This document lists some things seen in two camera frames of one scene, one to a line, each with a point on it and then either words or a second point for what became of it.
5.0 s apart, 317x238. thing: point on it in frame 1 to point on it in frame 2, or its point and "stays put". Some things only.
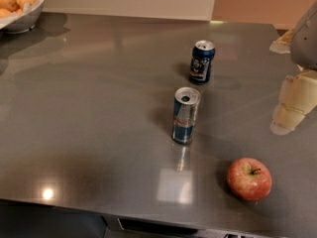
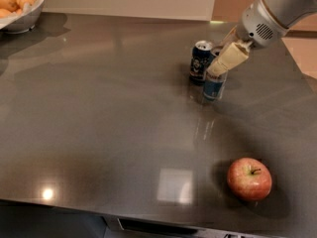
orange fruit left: x=8 y=2 stays put
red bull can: x=185 y=105 to x=214 y=85
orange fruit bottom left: x=4 y=13 stays put
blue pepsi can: x=200 y=61 stays put
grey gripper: x=305 y=42 to x=259 y=24
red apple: x=249 y=178 stays put
